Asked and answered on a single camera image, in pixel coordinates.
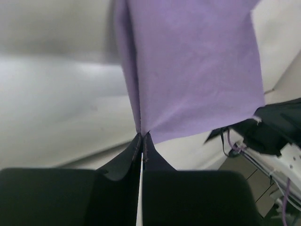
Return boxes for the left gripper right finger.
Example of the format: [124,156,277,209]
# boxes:
[142,133,261,226]

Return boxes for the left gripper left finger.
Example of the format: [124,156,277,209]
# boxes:
[0,134,143,226]

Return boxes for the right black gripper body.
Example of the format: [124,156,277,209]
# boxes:
[206,98,301,157]

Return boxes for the purple t shirt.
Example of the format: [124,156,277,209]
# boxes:
[114,0,265,144]

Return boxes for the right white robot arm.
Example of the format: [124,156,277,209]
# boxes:
[206,98,301,226]

